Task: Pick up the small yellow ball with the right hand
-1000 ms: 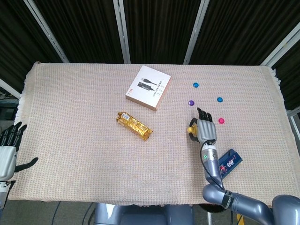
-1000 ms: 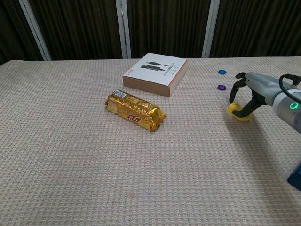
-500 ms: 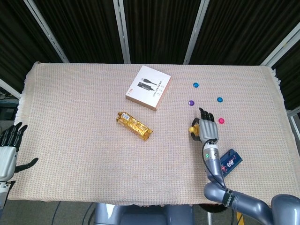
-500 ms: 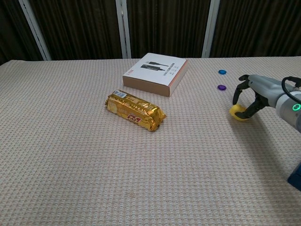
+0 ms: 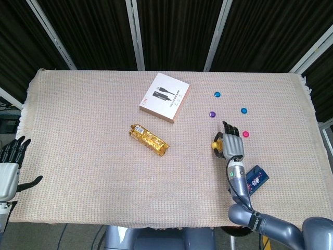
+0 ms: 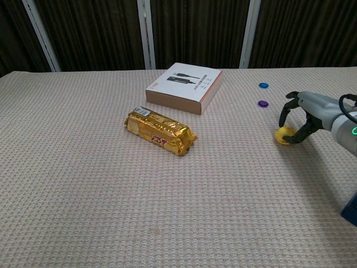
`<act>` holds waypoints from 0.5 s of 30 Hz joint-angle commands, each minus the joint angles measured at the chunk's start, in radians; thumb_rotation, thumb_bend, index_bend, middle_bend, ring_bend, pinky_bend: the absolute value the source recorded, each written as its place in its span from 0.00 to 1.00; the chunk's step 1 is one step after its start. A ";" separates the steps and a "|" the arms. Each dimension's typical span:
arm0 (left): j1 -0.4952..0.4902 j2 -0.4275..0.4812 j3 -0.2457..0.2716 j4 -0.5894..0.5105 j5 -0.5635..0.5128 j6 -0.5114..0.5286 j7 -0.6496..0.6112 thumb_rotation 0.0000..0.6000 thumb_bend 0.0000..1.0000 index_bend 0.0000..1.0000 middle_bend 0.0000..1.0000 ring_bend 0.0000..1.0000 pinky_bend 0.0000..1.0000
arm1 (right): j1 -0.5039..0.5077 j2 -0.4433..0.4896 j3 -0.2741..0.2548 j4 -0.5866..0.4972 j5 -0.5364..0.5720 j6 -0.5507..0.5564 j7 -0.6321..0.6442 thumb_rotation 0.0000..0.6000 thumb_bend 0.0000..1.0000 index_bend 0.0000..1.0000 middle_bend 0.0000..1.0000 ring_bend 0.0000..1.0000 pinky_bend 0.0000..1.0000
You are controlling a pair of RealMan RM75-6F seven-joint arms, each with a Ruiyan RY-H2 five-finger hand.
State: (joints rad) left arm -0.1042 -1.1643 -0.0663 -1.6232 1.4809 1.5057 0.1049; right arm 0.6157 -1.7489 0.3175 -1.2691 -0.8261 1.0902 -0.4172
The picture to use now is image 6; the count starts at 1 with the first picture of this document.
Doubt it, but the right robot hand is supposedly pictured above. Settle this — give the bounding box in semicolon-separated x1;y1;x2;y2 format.
278;91;351;146

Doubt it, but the large yellow disc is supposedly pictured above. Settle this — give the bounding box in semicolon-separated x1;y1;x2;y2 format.
274;127;297;146

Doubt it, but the black pleated curtain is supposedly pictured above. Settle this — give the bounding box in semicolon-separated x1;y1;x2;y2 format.
0;0;357;78

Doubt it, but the gold foil snack package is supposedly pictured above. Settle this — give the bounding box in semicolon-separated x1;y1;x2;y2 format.
124;106;198;157

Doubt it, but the beige woven tablecloth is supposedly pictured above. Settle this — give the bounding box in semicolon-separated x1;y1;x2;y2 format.
0;66;357;268

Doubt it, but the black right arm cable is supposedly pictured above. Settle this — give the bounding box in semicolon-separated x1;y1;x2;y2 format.
338;94;357;124

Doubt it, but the aluminium frame post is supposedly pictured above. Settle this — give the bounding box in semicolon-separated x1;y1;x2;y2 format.
21;0;61;73
137;0;156;70
239;0;262;69

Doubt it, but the white cable product box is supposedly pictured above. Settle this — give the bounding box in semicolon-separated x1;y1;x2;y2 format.
145;62;224;116

